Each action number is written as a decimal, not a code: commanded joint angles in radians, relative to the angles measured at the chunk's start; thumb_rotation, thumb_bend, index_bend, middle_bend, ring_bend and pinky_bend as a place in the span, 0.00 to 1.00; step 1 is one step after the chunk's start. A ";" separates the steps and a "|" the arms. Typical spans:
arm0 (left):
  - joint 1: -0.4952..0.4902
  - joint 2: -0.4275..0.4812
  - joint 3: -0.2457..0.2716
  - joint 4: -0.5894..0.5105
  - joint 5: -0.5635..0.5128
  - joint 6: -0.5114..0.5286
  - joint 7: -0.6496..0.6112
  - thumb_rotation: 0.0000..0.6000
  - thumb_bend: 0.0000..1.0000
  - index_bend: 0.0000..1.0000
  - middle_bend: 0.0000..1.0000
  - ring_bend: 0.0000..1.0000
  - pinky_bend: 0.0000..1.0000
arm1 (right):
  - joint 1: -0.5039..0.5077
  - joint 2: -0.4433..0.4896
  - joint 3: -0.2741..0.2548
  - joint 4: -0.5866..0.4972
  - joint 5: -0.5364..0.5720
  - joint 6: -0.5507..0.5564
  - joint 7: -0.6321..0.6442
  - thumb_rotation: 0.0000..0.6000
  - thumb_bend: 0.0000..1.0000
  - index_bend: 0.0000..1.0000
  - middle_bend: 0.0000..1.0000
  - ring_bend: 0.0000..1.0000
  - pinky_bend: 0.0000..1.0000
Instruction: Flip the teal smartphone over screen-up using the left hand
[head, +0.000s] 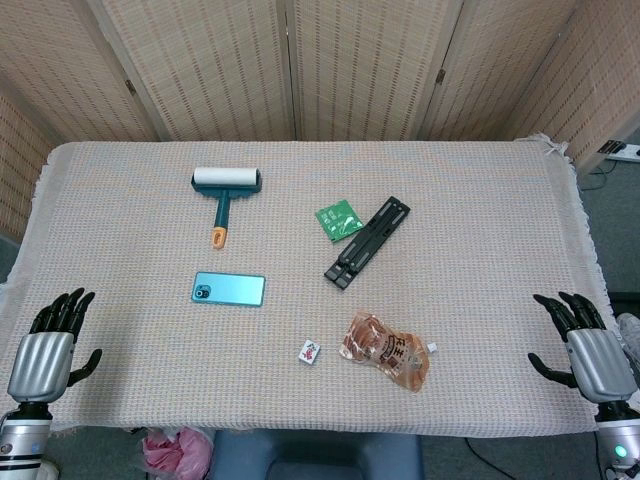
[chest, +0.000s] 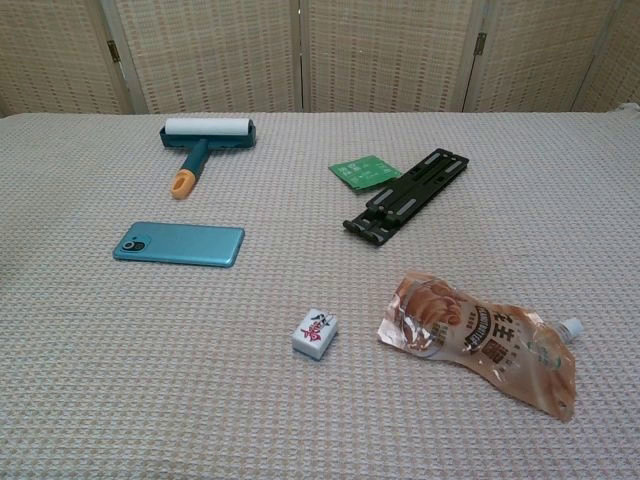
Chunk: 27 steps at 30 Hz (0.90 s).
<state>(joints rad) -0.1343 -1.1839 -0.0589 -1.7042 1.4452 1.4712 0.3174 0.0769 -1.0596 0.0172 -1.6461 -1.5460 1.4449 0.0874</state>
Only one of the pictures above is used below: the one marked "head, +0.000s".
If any pink plastic bag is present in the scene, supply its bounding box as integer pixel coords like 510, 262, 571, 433
142, 425, 214, 480

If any black folding laptop stand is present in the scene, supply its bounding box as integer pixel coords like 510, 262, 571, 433
323, 196, 414, 291

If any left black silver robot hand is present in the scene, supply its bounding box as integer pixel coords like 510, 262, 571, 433
6, 287, 104, 404

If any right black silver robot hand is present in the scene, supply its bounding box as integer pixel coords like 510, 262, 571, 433
527, 291, 640, 403

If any beige woven tablecloth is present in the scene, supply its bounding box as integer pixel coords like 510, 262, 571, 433
0, 132, 624, 434

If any teal lint roller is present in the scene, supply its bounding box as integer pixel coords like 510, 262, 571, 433
190, 166, 264, 250

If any white mahjong tile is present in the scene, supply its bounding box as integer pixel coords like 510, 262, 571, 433
298, 339, 322, 367

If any brown spouted drink pouch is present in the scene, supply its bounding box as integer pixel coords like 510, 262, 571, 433
340, 310, 437, 394

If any white power strip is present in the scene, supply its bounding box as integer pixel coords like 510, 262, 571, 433
599, 140, 640, 163

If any teal smartphone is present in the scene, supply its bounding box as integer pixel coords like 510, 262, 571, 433
189, 271, 267, 307

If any black cable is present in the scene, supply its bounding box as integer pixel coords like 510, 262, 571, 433
464, 435, 531, 475

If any woven bamboo folding screen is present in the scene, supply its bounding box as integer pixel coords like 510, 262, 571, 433
0, 0, 640, 236

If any green foil sachet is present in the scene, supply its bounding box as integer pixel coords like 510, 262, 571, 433
314, 198, 365, 242

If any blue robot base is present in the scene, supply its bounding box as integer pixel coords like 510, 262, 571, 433
211, 428, 425, 480

